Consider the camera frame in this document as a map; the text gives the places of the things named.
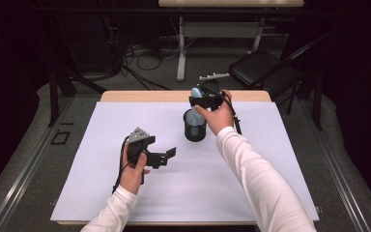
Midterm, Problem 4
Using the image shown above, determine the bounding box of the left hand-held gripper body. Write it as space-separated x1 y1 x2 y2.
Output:
127 127 169 170

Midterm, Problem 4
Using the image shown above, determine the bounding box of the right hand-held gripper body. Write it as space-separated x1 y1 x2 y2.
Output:
198 72 231 112

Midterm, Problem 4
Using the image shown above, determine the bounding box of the black mesh cup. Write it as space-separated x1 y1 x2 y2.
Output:
183 108 209 143

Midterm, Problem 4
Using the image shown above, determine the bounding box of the person's right hand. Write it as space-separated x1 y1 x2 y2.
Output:
194 90 236 136

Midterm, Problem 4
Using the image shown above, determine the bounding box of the person's left hand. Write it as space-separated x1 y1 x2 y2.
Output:
119 143 152 195

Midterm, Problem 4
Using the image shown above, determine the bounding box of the white table cover sheet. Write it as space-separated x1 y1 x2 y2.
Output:
49 101 321 223

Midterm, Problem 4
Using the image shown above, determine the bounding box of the black folding chair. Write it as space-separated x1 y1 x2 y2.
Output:
228 30 333 116

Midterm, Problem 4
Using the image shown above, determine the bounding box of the white-legged wooden desk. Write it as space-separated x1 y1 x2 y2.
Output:
157 0 305 82

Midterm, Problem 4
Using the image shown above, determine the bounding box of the black metal stand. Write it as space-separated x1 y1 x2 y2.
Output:
46 18 107 128
312 71 324 131

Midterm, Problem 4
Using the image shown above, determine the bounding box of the left hand-held gripper black cable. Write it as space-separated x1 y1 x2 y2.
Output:
111 134 131 194

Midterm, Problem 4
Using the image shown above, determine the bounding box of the hand-held gripper black cable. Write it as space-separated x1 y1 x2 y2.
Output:
111 134 131 194
206 85 243 135

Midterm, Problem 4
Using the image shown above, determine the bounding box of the right hand-held gripper black cable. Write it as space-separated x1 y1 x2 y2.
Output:
206 85 243 135

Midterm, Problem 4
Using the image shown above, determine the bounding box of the tangle of floor cables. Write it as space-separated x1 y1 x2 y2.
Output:
102 15 172 91

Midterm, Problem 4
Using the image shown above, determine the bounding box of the metal floor rail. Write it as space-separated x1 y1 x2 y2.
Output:
298 100 371 232
0 96 75 232

